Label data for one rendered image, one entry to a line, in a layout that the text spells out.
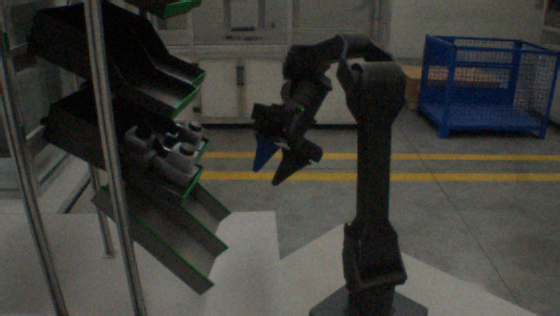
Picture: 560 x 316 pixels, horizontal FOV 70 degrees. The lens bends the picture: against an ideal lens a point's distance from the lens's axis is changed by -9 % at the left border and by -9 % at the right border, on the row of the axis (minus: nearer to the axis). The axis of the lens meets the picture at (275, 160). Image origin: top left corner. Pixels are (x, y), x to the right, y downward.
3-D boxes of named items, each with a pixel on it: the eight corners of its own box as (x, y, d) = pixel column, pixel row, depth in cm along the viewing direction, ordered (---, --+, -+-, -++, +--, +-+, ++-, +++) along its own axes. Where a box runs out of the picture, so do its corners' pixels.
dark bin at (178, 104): (195, 99, 81) (209, 64, 78) (171, 121, 69) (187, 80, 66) (67, 39, 80) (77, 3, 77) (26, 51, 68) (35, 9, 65)
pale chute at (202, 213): (220, 222, 110) (231, 212, 108) (206, 252, 98) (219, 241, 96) (136, 145, 104) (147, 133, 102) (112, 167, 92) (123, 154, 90)
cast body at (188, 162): (194, 180, 85) (207, 151, 82) (186, 190, 81) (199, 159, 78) (157, 160, 85) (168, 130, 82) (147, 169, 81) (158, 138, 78)
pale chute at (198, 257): (215, 257, 96) (229, 246, 94) (200, 296, 84) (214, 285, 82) (119, 171, 90) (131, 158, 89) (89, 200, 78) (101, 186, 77)
